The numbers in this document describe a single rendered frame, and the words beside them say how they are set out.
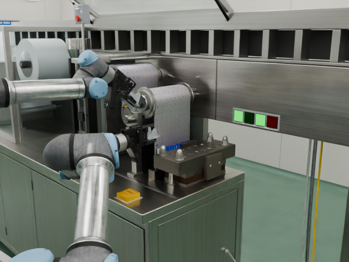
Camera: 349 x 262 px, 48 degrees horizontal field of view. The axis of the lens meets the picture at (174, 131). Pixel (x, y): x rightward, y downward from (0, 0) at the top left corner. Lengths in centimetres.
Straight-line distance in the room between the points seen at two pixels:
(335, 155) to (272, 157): 73
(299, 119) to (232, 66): 40
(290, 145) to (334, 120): 286
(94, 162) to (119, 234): 61
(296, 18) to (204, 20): 49
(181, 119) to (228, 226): 57
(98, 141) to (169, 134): 69
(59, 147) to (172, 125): 76
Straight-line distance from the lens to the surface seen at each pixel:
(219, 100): 191
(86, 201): 110
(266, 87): 175
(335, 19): 161
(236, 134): 485
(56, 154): 124
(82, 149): 122
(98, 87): 145
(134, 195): 161
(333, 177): 434
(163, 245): 165
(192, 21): 201
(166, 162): 170
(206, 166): 177
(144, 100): 177
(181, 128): 191
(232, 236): 203
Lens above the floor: 157
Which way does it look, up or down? 14 degrees down
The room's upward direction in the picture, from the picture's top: straight up
